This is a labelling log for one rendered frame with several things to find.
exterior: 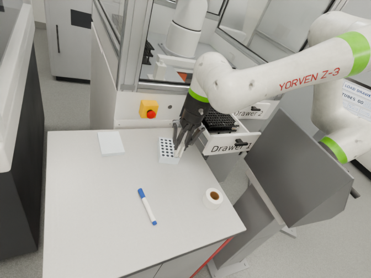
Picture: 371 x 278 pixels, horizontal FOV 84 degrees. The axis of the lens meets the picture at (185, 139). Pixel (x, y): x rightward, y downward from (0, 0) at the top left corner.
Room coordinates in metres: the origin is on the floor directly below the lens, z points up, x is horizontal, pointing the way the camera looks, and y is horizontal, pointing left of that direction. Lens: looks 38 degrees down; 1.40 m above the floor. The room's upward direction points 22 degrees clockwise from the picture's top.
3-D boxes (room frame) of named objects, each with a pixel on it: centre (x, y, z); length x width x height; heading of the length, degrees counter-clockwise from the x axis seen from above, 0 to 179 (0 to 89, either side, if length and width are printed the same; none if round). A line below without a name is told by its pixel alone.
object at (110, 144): (0.59, 0.28, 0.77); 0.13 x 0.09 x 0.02; 39
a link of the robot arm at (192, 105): (0.64, 0.01, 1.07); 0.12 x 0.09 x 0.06; 23
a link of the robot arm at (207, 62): (0.63, 0.00, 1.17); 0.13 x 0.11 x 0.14; 30
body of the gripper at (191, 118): (0.64, 0.01, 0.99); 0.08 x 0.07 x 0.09; 113
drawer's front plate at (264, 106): (1.18, -0.29, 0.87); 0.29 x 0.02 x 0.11; 128
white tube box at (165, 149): (0.67, 0.05, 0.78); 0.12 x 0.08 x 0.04; 23
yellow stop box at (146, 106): (0.77, 0.20, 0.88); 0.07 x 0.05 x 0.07; 128
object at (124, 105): (1.39, 0.22, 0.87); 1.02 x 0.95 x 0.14; 128
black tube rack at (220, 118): (0.94, -0.08, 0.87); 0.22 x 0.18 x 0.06; 38
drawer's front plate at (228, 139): (0.78, -0.21, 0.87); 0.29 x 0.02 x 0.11; 128
